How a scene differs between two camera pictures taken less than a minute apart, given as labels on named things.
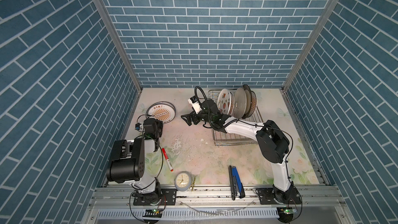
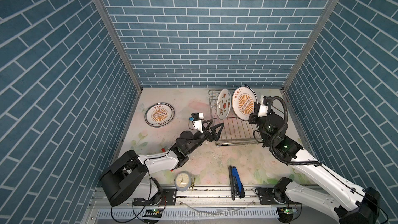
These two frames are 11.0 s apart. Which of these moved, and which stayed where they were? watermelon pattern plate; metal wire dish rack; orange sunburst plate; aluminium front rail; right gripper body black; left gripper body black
Moved: left gripper body black; right gripper body black
Stayed: metal wire dish rack; aluminium front rail; watermelon pattern plate; orange sunburst plate
